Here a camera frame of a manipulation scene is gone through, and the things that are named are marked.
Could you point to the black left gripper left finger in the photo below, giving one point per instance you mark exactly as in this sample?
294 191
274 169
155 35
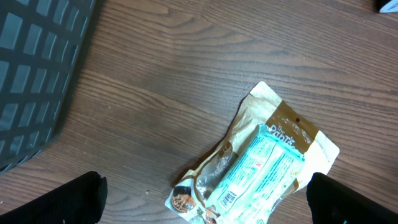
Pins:
81 201

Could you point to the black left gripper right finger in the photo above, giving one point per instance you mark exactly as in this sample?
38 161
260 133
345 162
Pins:
334 203

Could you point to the brown snack pouch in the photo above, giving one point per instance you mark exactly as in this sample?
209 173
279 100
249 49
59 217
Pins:
261 106

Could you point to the teal wipes pack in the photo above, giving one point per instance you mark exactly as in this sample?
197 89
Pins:
251 189

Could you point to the white barcode scanner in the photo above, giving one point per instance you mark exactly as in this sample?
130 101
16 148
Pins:
387 6

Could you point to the grey plastic mesh basket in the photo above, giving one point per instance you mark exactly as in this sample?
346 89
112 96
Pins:
44 44

